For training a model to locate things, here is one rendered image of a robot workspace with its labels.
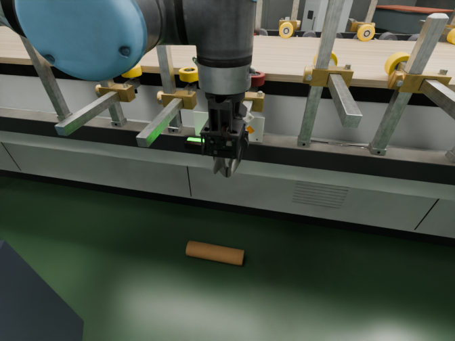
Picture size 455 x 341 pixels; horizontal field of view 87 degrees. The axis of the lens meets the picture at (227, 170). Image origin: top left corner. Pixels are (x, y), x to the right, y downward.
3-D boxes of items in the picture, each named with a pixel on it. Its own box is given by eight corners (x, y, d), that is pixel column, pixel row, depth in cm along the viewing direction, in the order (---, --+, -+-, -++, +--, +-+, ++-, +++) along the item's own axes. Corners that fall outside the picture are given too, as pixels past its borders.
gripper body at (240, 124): (200, 158, 46) (195, 97, 38) (211, 136, 53) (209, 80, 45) (239, 163, 45) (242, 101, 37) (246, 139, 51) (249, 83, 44)
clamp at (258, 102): (262, 112, 82) (263, 98, 78) (223, 109, 84) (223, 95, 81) (263, 105, 86) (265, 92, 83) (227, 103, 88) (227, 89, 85)
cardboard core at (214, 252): (242, 260, 119) (185, 249, 124) (241, 268, 124) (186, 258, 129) (244, 247, 125) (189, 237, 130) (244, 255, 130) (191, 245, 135)
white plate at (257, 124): (261, 143, 89) (264, 118, 82) (195, 135, 93) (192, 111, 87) (262, 142, 89) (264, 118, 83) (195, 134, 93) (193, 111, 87)
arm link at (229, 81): (205, 52, 43) (258, 55, 41) (206, 80, 46) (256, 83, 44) (189, 66, 36) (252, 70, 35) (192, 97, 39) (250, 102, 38)
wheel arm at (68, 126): (69, 139, 69) (63, 125, 66) (59, 137, 70) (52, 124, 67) (141, 87, 102) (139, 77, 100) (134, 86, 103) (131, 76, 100)
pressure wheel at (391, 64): (414, 50, 78) (386, 63, 81) (418, 72, 81) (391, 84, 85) (407, 47, 82) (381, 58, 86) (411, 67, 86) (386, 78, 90)
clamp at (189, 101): (192, 110, 86) (191, 97, 83) (157, 107, 88) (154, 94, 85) (197, 103, 91) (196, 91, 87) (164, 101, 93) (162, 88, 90)
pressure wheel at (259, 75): (261, 107, 91) (264, 76, 83) (240, 105, 92) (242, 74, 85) (263, 99, 97) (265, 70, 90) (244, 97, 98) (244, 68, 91)
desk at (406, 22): (382, 40, 600) (395, 5, 554) (436, 52, 499) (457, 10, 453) (360, 42, 582) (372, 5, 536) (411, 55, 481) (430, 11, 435)
